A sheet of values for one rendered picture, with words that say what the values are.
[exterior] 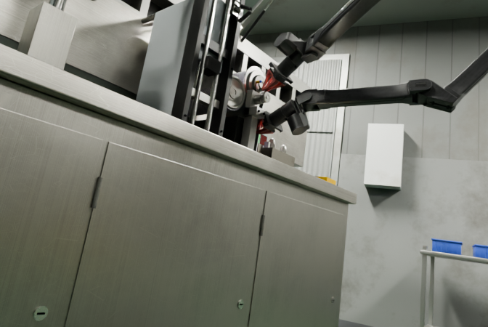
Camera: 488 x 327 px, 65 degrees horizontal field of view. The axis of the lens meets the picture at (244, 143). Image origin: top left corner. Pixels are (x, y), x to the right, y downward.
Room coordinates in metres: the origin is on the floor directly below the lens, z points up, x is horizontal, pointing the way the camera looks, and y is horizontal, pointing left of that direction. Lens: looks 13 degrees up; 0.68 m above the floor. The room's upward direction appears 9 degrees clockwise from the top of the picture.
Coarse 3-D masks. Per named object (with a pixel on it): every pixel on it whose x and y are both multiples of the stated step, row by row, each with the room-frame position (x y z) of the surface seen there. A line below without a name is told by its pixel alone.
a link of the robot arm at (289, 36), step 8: (288, 32) 1.19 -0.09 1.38; (280, 40) 1.20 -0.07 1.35; (288, 40) 1.18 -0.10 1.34; (296, 40) 1.20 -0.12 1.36; (280, 48) 1.21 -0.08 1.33; (288, 48) 1.21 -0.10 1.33; (296, 48) 1.20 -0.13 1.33; (304, 48) 1.22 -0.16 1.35; (304, 56) 1.21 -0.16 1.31; (312, 56) 1.19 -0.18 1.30
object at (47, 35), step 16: (64, 0) 0.92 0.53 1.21; (32, 16) 0.89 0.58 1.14; (48, 16) 0.87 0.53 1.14; (64, 16) 0.90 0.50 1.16; (32, 32) 0.87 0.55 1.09; (48, 32) 0.88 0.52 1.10; (64, 32) 0.91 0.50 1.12; (32, 48) 0.86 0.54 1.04; (48, 48) 0.89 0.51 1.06; (64, 48) 0.92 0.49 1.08; (64, 64) 0.92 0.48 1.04
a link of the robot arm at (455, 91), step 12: (480, 60) 1.09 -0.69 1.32; (468, 72) 1.10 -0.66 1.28; (480, 72) 1.08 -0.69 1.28; (432, 84) 1.12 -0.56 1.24; (456, 84) 1.11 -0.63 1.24; (468, 84) 1.09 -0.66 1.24; (420, 96) 1.15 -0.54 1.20; (432, 96) 1.12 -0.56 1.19; (444, 96) 1.11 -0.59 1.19; (456, 96) 1.10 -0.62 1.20; (444, 108) 1.15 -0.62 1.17
